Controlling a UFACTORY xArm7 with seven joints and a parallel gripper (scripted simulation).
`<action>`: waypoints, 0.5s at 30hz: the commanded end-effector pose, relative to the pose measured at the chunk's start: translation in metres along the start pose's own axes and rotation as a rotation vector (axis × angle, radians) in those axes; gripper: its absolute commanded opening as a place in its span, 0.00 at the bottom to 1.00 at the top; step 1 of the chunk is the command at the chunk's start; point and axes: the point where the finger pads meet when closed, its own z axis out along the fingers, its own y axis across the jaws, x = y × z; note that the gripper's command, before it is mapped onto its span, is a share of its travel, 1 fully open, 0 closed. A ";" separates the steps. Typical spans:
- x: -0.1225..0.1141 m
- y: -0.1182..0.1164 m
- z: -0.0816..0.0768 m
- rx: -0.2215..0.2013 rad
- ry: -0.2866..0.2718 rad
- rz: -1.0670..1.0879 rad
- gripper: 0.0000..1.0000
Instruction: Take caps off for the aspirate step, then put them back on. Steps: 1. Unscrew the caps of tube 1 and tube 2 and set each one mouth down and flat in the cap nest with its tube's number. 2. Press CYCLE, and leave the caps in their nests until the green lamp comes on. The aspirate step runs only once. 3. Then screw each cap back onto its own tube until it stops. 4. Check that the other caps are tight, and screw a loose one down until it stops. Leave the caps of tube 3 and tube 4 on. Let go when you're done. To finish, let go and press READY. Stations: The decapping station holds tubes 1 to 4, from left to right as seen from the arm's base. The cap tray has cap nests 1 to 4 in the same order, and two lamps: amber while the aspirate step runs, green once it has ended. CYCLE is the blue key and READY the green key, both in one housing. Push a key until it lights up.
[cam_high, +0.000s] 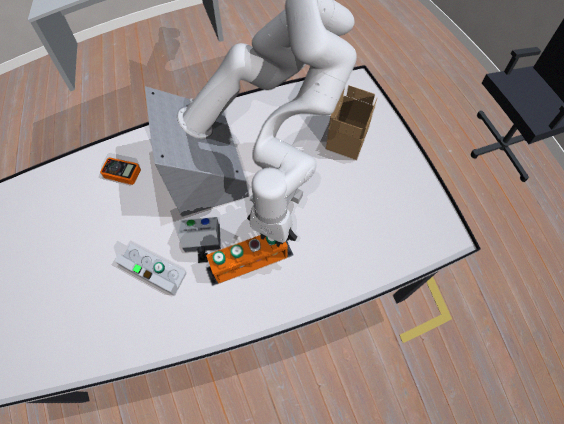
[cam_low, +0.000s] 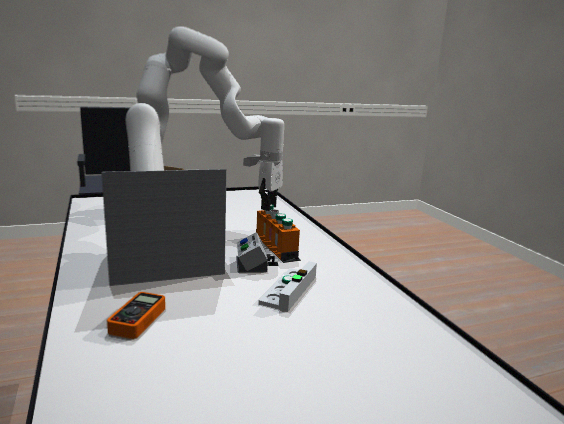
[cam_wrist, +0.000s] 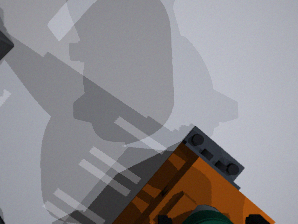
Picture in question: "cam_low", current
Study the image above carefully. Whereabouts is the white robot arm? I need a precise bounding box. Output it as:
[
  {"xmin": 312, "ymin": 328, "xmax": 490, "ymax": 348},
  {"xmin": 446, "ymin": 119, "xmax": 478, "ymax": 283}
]
[{"xmin": 126, "ymin": 27, "xmax": 284, "ymax": 171}]

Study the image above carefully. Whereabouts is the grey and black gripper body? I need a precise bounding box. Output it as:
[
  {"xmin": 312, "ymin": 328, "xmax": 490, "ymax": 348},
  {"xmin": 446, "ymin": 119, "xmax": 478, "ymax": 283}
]
[{"xmin": 258, "ymin": 159, "xmax": 283, "ymax": 192}]

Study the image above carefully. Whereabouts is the orange handheld multimeter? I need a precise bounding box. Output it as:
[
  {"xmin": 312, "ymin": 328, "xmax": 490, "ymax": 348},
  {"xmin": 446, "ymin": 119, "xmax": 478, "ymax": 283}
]
[{"xmin": 107, "ymin": 292, "xmax": 165, "ymax": 339}]

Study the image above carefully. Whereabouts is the dark grey angle bracket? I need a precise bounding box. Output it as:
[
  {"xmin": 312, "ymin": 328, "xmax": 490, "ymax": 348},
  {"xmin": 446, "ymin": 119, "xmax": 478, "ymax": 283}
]
[{"xmin": 281, "ymin": 251, "xmax": 301, "ymax": 263}]

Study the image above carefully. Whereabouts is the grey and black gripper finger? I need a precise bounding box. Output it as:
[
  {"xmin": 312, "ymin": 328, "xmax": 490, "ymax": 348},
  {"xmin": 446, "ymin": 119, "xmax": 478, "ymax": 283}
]
[
  {"xmin": 269, "ymin": 189, "xmax": 278, "ymax": 208},
  {"xmin": 259, "ymin": 178, "xmax": 271, "ymax": 211}
]

